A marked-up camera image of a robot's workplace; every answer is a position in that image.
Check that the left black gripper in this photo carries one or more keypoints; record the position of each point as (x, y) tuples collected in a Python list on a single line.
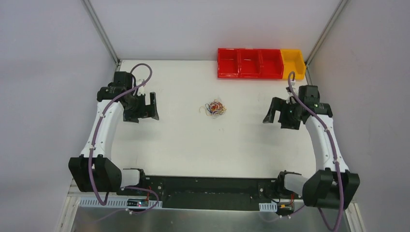
[(146, 108)]

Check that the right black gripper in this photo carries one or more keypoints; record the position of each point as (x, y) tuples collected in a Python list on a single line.
[(282, 112)]

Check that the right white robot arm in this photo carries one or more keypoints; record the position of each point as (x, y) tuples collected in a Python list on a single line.
[(333, 186)]

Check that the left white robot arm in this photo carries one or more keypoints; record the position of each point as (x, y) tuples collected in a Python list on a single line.
[(94, 168)]

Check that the right red bin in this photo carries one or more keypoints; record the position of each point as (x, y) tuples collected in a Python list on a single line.
[(271, 64)]

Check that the yellow bin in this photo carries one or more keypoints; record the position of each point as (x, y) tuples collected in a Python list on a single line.
[(293, 61)]

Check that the left red bin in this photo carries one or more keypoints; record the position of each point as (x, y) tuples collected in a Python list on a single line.
[(228, 67)]

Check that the aluminium frame rail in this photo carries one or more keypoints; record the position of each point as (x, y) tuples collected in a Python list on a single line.
[(80, 214)]

